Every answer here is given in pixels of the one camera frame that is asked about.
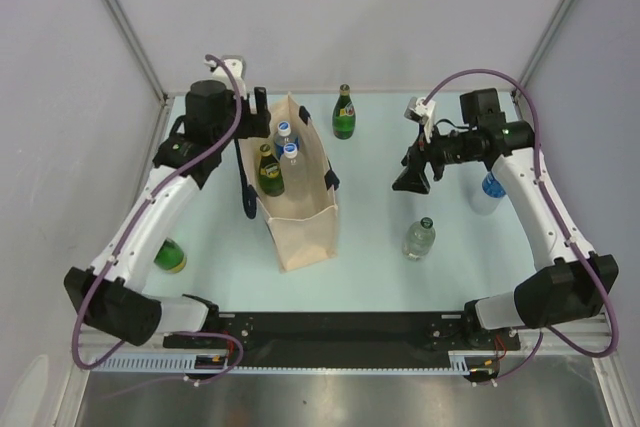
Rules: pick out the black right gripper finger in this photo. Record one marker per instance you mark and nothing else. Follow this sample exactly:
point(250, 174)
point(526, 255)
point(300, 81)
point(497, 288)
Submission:
point(414, 157)
point(412, 178)

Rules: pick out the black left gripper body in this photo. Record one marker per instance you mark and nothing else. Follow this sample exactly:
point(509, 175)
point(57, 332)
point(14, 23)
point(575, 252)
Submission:
point(249, 122)

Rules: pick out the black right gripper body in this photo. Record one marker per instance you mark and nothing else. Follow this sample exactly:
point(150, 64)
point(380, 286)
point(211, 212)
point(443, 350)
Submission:
point(449, 149)

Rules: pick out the blue label water bottle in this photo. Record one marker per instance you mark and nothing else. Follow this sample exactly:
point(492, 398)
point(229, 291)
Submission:
point(284, 134)

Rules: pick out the clear glass bottle green cap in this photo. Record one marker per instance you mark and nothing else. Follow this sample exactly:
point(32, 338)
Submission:
point(419, 239)

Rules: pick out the clear unlabelled plastic water bottle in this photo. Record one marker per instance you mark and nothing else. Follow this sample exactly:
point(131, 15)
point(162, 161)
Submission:
point(295, 173)

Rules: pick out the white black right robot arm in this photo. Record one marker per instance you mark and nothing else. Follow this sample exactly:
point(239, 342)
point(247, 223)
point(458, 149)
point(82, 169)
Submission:
point(571, 278)

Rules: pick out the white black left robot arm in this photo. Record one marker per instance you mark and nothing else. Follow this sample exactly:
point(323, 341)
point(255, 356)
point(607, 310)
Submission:
point(108, 294)

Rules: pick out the beige canvas tote bag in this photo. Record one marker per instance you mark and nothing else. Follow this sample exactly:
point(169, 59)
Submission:
point(303, 221)

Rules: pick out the blue label bottle right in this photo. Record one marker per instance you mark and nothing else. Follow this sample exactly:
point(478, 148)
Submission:
point(488, 196)

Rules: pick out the green Perrier bottle back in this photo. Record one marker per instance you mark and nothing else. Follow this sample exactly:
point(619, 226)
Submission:
point(343, 116)

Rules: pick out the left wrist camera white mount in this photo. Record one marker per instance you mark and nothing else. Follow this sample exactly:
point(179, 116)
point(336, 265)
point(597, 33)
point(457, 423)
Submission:
point(235, 64)

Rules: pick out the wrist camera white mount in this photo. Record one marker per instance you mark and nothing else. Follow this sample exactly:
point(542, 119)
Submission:
point(422, 112)
point(235, 64)

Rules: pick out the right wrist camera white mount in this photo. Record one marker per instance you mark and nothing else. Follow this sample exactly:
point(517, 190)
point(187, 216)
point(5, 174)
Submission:
point(422, 112)

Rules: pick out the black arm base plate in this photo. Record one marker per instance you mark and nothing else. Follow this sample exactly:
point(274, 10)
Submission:
point(356, 338)

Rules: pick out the white slotted cable duct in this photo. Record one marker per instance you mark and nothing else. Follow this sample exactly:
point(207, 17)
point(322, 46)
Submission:
point(208, 364)

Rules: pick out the aluminium corner post left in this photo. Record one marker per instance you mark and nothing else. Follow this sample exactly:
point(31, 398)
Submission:
point(133, 43)

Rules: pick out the aluminium corner post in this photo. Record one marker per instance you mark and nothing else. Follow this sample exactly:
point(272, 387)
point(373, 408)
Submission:
point(133, 43)
point(546, 40)

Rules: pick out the aluminium corner post right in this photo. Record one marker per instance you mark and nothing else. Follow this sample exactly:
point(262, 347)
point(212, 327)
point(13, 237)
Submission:
point(546, 40)

